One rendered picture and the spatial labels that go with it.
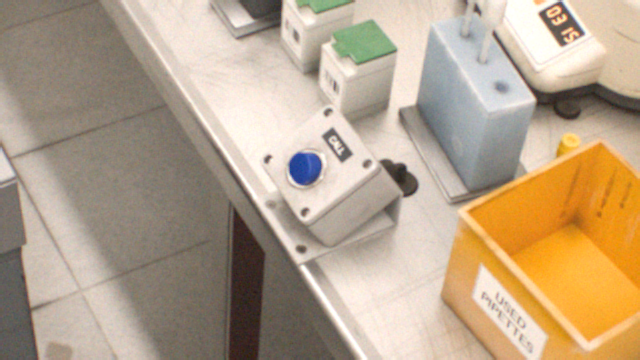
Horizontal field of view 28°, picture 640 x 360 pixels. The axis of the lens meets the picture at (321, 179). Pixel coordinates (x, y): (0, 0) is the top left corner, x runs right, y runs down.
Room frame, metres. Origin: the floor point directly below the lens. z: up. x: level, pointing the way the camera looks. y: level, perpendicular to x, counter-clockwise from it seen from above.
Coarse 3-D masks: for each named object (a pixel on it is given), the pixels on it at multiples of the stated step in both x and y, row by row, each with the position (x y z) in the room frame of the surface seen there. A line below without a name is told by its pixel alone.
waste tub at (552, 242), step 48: (528, 192) 0.60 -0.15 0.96; (576, 192) 0.64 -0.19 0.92; (624, 192) 0.62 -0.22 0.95; (480, 240) 0.55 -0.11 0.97; (528, 240) 0.61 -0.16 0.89; (576, 240) 0.63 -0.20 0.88; (624, 240) 0.61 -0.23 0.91; (480, 288) 0.54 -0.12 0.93; (528, 288) 0.51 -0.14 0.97; (576, 288) 0.58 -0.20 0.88; (624, 288) 0.59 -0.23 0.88; (480, 336) 0.53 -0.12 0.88; (528, 336) 0.50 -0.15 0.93; (576, 336) 0.47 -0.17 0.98; (624, 336) 0.49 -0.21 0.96
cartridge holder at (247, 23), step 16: (208, 0) 0.86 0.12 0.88; (224, 0) 0.85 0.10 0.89; (240, 0) 0.84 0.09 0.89; (256, 0) 0.83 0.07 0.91; (272, 0) 0.84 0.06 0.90; (224, 16) 0.83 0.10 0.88; (240, 16) 0.83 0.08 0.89; (256, 16) 0.83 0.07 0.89; (272, 16) 0.83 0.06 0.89; (240, 32) 0.82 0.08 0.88
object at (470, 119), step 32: (448, 32) 0.74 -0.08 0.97; (480, 32) 0.75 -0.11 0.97; (448, 64) 0.72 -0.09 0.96; (480, 64) 0.71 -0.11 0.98; (512, 64) 0.71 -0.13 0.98; (416, 96) 0.75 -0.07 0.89; (448, 96) 0.71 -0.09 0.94; (480, 96) 0.68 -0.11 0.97; (512, 96) 0.68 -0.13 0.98; (416, 128) 0.72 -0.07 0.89; (448, 128) 0.70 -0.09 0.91; (480, 128) 0.67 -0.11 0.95; (512, 128) 0.67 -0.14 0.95; (448, 160) 0.69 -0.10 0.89; (480, 160) 0.66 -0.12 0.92; (512, 160) 0.68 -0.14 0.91; (448, 192) 0.66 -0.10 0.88; (480, 192) 0.67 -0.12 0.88
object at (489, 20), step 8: (488, 0) 0.71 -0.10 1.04; (496, 0) 0.71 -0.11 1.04; (504, 0) 0.71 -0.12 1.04; (488, 8) 0.71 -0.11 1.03; (496, 8) 0.71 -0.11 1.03; (504, 8) 0.71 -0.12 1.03; (488, 16) 0.71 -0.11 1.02; (496, 16) 0.71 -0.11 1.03; (488, 24) 0.71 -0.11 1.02; (496, 24) 0.71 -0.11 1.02
